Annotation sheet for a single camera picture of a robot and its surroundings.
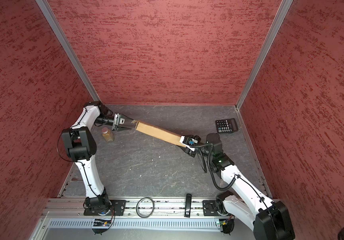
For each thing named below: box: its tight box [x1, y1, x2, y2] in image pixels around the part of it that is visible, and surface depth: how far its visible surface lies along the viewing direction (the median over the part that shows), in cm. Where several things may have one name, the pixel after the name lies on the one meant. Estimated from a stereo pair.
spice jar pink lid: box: [101, 127, 115, 143], surface depth 96 cm
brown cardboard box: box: [131, 120, 186, 147], surface depth 73 cm
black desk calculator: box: [215, 118, 239, 134], surface depth 108 cm
